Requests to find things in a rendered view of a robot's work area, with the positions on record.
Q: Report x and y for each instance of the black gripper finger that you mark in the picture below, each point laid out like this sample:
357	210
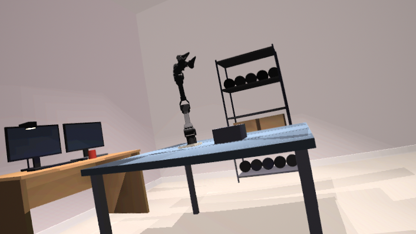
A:
192	60
184	56

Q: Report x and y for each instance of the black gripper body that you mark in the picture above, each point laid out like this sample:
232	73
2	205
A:
183	64

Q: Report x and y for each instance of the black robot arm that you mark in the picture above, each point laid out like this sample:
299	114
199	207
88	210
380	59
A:
185	108

